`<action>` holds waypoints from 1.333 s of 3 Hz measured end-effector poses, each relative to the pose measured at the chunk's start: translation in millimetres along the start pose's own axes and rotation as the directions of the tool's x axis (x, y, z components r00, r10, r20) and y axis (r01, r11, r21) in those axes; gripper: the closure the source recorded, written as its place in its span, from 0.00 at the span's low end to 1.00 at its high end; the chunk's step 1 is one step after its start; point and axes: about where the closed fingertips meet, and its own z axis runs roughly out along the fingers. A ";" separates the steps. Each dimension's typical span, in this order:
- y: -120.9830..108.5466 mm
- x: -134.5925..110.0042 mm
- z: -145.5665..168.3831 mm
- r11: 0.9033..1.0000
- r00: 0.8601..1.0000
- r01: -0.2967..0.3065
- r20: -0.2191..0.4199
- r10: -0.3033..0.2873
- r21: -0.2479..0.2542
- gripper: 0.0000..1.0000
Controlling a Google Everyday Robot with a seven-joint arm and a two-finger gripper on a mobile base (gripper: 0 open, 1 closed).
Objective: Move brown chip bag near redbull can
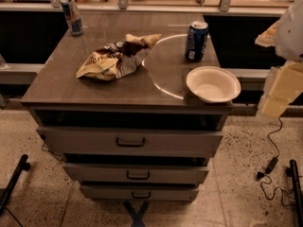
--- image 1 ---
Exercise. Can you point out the blue soda can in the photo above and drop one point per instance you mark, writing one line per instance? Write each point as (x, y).
(196, 40)

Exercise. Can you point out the middle drawer with handle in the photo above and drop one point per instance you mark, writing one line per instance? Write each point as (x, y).
(136, 173)

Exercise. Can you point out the brown chip bag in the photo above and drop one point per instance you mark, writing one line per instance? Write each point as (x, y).
(117, 60)

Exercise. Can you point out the black stand leg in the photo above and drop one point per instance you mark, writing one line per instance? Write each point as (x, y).
(292, 171)
(23, 165)

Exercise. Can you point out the black stand leg right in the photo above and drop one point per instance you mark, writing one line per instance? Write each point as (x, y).
(292, 171)

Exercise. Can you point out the redbull can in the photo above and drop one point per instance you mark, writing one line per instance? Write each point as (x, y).
(72, 16)

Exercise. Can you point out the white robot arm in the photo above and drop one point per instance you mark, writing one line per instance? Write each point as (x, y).
(289, 33)

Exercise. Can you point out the drawer with handle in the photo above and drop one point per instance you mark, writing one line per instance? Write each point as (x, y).
(131, 142)
(136, 173)
(139, 193)

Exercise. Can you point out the bottom drawer with handle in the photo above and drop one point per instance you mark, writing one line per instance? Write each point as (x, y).
(139, 193)

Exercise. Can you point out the grey drawer cabinet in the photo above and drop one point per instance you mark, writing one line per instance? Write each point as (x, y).
(154, 97)

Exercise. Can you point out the white bowl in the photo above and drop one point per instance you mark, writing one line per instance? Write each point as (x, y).
(213, 84)

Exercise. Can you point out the top drawer with handle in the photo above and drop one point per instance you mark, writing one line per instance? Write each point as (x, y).
(131, 142)

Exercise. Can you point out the black stand leg left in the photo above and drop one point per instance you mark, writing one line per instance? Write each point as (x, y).
(23, 165)

